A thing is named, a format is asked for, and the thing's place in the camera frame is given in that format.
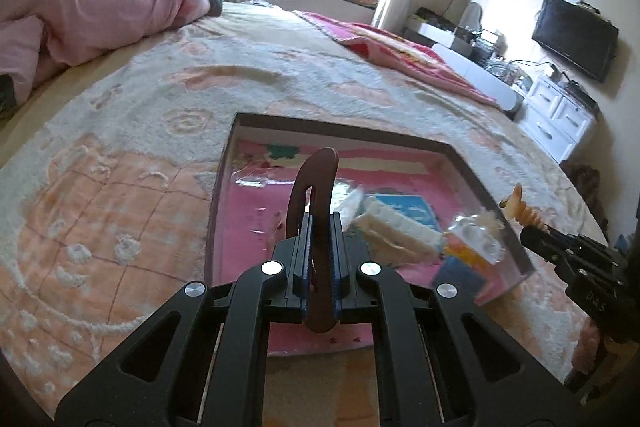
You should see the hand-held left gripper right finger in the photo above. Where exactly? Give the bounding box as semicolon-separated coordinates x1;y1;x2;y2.
327;211;571;427

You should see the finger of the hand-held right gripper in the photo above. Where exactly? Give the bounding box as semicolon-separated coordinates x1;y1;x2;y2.
519;225;576;278
542;229;618;258

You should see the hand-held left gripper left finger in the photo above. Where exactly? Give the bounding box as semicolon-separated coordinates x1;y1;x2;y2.
54;212;313;427

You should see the orange spiral hair tie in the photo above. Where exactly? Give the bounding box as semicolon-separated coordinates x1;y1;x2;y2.
499;184;546;233

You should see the white block toy bag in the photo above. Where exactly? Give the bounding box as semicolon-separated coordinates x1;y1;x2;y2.
352;194;447;269

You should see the brown hair clip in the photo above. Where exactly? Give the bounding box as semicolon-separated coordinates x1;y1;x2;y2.
282;148;340;334

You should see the small blue box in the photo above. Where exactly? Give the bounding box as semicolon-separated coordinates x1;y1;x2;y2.
432;254;489;304

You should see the pink shallow box tray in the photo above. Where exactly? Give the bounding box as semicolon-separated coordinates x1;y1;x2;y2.
205;112;535;360

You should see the person's right hand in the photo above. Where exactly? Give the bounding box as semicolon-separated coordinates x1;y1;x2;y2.
570;322;602;389

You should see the white flower hair ornament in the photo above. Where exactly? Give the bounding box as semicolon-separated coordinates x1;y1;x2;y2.
330;187;368;233

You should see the dark brown cloth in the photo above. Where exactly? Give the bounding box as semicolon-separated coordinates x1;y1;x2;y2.
560;159;604;218

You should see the yellow accessory in clear bag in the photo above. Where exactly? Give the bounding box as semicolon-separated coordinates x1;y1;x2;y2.
442;207;509;278

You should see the white drawer cabinet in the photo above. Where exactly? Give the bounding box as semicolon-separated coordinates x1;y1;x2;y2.
520;74;599;162

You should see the white desk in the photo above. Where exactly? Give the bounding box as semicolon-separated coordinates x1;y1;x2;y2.
405;14;526;115

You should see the black television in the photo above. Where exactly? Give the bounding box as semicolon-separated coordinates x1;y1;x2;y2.
531;0;620;84

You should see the pink and red blanket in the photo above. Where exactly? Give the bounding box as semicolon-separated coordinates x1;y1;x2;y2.
292;9;505;110

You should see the white chair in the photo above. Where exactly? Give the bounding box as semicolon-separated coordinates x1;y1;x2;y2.
457;2;485;32

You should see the pink quilt with floral cover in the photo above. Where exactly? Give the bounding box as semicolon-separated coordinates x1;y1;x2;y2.
0;0;227;118

